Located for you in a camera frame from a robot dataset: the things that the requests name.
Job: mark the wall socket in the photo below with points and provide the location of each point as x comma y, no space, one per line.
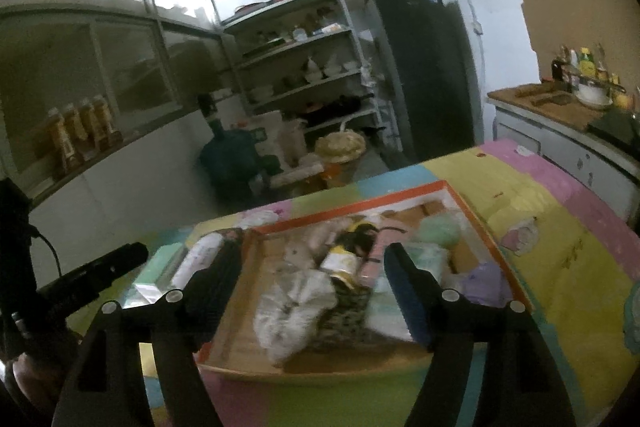
477,28

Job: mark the mint green tissue pack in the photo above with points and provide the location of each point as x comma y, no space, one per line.
157,274

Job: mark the woven straw basket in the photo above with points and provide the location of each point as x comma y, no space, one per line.
340,147

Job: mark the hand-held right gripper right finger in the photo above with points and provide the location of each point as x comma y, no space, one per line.
406,299

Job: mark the orange rimmed cardboard box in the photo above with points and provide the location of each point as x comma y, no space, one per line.
260,347

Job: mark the beige plush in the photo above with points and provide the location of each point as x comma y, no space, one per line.
310,242

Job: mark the wooden rolling pin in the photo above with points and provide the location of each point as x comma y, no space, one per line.
535,90

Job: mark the metal shelf rack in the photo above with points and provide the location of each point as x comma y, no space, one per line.
305,57

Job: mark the light green folded towel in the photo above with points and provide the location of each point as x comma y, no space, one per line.
400,307

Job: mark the dark refrigerator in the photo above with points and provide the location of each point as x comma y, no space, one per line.
425,72

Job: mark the wrapped orange bottle pack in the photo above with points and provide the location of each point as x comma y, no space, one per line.
82,132

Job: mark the colourful printed mat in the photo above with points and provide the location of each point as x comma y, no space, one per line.
575,267

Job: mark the kitchen counter cabinet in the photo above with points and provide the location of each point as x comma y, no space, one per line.
550,142

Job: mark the white crumpled cloth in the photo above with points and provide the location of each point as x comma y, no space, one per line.
292,317

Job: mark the yellow white black soft package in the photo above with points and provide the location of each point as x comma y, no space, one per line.
345,259

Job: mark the cardboard wall panel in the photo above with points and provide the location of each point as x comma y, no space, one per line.
580,17

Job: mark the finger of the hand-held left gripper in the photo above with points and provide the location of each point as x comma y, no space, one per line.
105,269

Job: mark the white bowl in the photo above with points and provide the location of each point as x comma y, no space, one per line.
594,94

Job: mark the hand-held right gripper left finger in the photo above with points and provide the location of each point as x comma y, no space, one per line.
222,277

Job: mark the person's left hand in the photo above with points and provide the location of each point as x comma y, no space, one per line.
37,382

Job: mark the black water pump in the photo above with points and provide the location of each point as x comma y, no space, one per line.
209,112

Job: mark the glass partition frame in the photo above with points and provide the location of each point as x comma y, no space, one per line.
125,57

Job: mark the row of condiment bottles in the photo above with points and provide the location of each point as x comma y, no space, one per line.
587,67

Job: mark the blue water jug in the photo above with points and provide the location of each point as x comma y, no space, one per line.
230,167

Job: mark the dark patterned cloth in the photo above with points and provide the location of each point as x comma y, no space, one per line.
350,314

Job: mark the lavender cloth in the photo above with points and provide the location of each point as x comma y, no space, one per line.
472,284

